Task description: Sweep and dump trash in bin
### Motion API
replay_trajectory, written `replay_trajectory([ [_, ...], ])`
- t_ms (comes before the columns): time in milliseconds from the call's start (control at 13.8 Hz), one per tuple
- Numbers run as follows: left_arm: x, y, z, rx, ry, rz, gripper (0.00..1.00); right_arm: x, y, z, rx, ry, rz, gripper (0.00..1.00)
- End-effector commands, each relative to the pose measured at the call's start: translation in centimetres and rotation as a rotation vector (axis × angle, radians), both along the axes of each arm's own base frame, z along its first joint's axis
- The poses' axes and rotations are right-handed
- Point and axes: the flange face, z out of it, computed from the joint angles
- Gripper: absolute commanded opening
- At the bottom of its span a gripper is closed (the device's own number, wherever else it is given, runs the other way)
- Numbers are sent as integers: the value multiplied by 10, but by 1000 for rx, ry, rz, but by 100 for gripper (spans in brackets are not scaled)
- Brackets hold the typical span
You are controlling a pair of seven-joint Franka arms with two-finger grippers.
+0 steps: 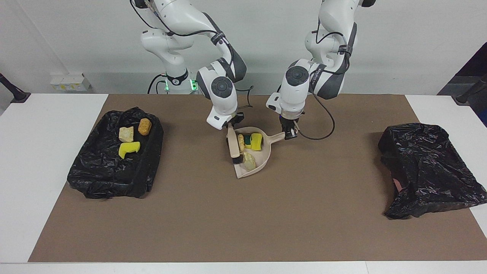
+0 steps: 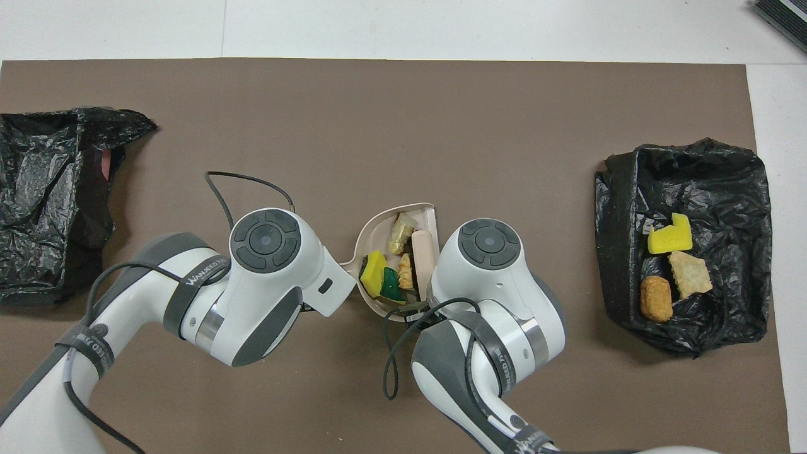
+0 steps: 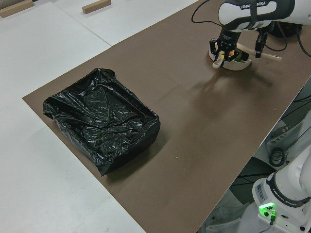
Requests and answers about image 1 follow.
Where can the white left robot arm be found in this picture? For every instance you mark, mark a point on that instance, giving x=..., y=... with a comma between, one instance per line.
x=296, y=83

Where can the black bag lined pink bin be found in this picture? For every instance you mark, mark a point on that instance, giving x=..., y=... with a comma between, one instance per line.
x=430, y=171

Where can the pale bread piece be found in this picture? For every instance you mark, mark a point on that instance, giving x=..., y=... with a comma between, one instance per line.
x=249, y=161
x=241, y=142

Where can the large yellow sponge chunk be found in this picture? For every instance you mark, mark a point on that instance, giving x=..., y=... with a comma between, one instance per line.
x=257, y=142

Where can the white wall power strip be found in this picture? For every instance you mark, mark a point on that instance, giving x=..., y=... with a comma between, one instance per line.
x=68, y=82

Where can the beige hand brush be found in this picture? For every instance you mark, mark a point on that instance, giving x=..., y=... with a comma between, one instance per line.
x=233, y=144

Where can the brown table mat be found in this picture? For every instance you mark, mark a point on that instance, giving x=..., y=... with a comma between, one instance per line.
x=266, y=228

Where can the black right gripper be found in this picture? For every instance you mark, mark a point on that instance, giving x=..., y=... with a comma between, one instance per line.
x=235, y=121

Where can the beige plastic dustpan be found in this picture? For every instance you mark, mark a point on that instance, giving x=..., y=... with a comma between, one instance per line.
x=262, y=160

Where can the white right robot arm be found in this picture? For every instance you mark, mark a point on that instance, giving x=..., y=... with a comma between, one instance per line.
x=222, y=91

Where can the striped croissant piece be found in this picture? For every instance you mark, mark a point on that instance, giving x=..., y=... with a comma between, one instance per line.
x=126, y=134

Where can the brown cork shaped roll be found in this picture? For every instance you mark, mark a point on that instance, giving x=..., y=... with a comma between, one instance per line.
x=144, y=126

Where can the small yellow green sponge piece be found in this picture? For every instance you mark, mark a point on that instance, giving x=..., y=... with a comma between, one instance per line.
x=247, y=141

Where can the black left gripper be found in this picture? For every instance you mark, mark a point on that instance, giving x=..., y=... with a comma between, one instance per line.
x=290, y=121

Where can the notched yellow sponge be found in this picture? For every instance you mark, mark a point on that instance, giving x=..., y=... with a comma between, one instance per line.
x=127, y=149

